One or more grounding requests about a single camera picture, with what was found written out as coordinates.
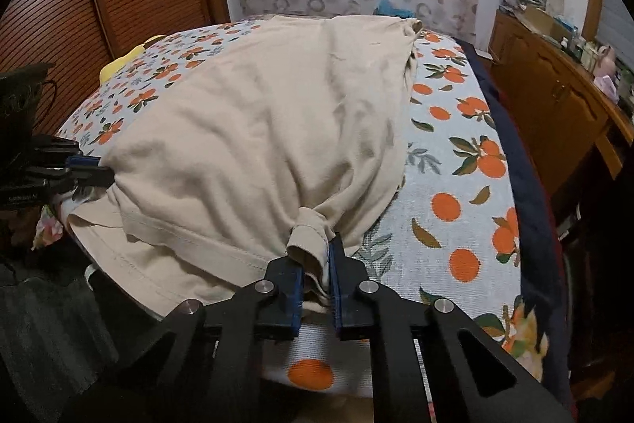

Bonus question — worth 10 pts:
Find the beige t-shirt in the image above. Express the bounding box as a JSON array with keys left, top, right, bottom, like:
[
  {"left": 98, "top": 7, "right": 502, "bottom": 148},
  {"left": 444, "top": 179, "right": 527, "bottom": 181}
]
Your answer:
[{"left": 68, "top": 15, "right": 421, "bottom": 317}]

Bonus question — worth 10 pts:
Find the dark navy bed sheet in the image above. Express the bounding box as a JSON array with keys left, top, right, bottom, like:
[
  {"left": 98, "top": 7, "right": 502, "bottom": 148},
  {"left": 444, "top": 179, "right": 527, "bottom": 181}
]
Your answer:
[{"left": 457, "top": 40, "right": 576, "bottom": 412}]

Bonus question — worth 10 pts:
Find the orange print grey blanket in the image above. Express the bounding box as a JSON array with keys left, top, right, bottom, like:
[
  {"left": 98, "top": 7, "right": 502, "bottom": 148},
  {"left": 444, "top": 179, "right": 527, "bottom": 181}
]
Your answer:
[{"left": 57, "top": 17, "right": 549, "bottom": 398}]

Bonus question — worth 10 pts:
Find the floral bed quilt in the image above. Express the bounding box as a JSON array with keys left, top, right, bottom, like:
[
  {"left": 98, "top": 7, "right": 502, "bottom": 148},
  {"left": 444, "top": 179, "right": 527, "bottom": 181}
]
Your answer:
[{"left": 32, "top": 205, "right": 63, "bottom": 250}]

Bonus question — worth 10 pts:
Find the long wooden cabinet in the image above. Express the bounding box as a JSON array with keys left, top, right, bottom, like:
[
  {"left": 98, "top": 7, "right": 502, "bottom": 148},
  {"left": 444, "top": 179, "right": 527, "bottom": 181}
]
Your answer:
[{"left": 489, "top": 11, "right": 633, "bottom": 197}]

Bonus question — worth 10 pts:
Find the yellow plush toy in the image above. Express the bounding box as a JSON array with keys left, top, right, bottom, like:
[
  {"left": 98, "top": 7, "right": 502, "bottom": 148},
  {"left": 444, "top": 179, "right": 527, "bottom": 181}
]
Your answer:
[{"left": 99, "top": 35, "right": 163, "bottom": 85}]

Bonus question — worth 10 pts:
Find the pink kettle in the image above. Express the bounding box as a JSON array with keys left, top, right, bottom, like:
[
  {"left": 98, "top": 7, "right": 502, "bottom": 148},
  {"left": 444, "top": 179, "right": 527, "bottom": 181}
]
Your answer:
[{"left": 593, "top": 45, "right": 617, "bottom": 78}]

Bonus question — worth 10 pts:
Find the open cardboard box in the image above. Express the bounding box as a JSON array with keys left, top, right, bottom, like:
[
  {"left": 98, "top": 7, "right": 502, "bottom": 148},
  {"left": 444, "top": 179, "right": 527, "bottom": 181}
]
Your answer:
[{"left": 515, "top": 5, "right": 572, "bottom": 43}]

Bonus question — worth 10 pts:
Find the stack of folded cloths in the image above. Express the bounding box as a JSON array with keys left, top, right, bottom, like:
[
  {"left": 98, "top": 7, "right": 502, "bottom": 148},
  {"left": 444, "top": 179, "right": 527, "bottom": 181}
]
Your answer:
[{"left": 498, "top": 0, "right": 544, "bottom": 14}]

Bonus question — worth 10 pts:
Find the grey window blind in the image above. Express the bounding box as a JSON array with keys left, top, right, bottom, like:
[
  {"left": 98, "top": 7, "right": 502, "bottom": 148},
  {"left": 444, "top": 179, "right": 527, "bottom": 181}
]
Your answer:
[{"left": 596, "top": 0, "right": 634, "bottom": 70}]

